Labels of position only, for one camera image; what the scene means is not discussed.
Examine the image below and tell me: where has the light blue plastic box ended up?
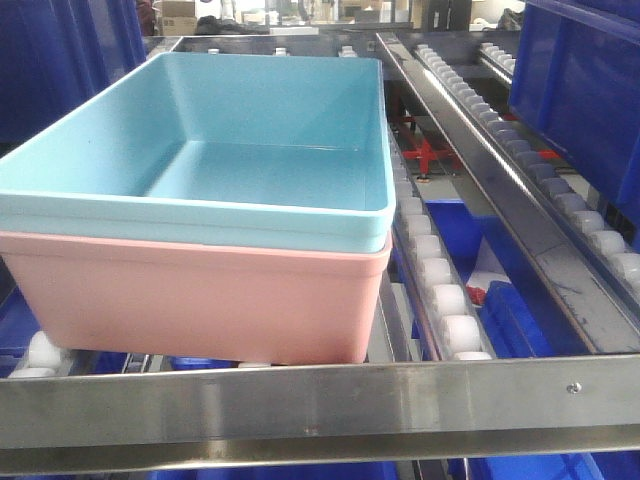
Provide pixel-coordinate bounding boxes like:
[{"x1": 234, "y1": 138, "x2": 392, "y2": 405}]
[{"x1": 1, "y1": 52, "x2": 396, "y2": 253}]

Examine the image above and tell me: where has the blue bin under shelf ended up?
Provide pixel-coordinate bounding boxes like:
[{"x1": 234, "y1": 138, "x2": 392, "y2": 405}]
[{"x1": 425, "y1": 199, "x2": 589, "y2": 358}]

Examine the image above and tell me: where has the large blue crate left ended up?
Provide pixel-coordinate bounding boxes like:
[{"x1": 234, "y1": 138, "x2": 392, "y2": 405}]
[{"x1": 1, "y1": 1, "x2": 145, "y2": 143}]

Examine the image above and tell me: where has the white roller track middle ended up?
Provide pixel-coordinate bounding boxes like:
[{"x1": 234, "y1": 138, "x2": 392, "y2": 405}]
[{"x1": 389, "y1": 136, "x2": 495, "y2": 361}]

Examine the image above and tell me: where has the pink plastic box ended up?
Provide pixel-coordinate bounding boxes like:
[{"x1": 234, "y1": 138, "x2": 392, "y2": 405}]
[{"x1": 1, "y1": 231, "x2": 390, "y2": 365}]

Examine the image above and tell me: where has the white roller track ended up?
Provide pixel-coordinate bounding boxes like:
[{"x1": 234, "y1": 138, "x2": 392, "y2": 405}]
[
  {"x1": 415, "y1": 44, "x2": 639, "y2": 301},
  {"x1": 389, "y1": 136, "x2": 495, "y2": 361}
]

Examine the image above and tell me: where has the large blue crate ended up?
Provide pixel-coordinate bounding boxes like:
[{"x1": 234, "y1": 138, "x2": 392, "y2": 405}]
[
  {"x1": 1, "y1": 1, "x2": 145, "y2": 143},
  {"x1": 509, "y1": 1, "x2": 639, "y2": 223}
]

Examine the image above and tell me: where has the stainless steel shelf rack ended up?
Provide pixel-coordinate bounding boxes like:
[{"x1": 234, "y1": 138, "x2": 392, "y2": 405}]
[{"x1": 1, "y1": 32, "x2": 639, "y2": 475}]

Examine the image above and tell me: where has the large blue crate right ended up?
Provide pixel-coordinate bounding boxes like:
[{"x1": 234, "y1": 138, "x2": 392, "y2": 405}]
[{"x1": 509, "y1": 1, "x2": 639, "y2": 223}]

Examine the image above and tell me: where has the white roller track right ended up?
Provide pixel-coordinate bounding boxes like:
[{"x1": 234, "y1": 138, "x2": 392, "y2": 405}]
[{"x1": 415, "y1": 44, "x2": 639, "y2": 301}]

